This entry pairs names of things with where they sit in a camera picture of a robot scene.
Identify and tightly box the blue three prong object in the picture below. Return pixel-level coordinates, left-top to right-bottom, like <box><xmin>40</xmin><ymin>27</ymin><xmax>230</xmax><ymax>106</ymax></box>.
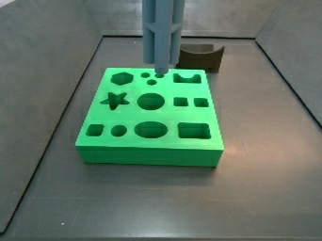
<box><xmin>142</xmin><ymin>0</ymin><xmax>184</xmax><ymax>75</ymax></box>

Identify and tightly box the green shape sorter block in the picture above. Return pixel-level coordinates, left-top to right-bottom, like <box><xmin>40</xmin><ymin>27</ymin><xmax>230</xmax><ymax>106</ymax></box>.
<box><xmin>75</xmin><ymin>68</ymin><xmax>225</xmax><ymax>167</ymax></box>

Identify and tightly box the dark brown curved block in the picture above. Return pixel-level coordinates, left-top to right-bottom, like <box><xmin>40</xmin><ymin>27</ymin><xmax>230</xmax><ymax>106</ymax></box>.
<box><xmin>176</xmin><ymin>43</ymin><xmax>225</xmax><ymax>73</ymax></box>

